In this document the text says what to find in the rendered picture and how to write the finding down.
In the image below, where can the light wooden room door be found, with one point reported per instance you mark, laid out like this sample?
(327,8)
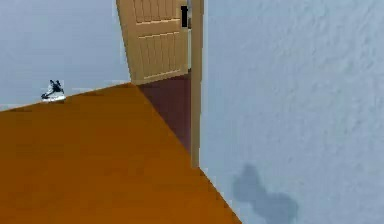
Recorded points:
(156,43)

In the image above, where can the black and white shoe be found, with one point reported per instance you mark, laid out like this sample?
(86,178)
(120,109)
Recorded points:
(53,92)

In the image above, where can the light wooden door frame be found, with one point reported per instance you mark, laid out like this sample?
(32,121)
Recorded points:
(196,83)

